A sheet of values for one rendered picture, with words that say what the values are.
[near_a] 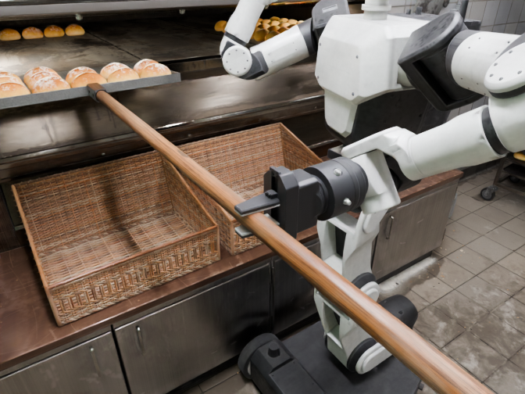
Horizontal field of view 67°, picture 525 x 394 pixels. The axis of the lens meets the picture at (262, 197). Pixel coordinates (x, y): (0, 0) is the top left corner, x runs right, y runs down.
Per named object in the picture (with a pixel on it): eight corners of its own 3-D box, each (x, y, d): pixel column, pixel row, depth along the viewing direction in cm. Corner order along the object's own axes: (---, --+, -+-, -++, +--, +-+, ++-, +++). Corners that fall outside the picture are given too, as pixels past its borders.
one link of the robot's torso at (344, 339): (347, 327, 163) (340, 243, 135) (384, 362, 148) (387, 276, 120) (318, 350, 157) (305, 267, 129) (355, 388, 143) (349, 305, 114)
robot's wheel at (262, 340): (282, 345, 176) (266, 324, 163) (289, 352, 173) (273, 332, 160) (248, 377, 172) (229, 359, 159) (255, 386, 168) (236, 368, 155)
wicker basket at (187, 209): (30, 248, 151) (7, 183, 137) (169, 204, 179) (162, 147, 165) (56, 331, 116) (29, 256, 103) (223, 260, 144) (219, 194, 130)
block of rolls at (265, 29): (212, 30, 235) (211, 20, 232) (278, 24, 258) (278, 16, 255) (269, 44, 191) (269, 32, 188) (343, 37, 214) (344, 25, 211)
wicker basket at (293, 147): (178, 202, 180) (171, 145, 167) (279, 171, 208) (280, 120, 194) (231, 258, 145) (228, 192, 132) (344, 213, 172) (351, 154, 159)
